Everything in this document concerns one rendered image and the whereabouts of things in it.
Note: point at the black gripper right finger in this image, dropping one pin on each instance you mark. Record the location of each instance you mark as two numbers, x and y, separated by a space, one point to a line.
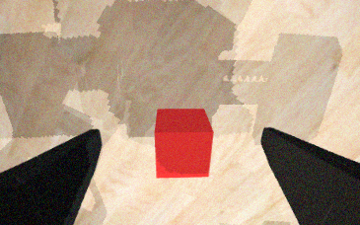
321 187

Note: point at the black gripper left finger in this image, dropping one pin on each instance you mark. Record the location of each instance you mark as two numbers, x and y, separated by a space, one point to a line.
49 188

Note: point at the red block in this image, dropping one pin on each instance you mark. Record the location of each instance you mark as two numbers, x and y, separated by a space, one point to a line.
183 143

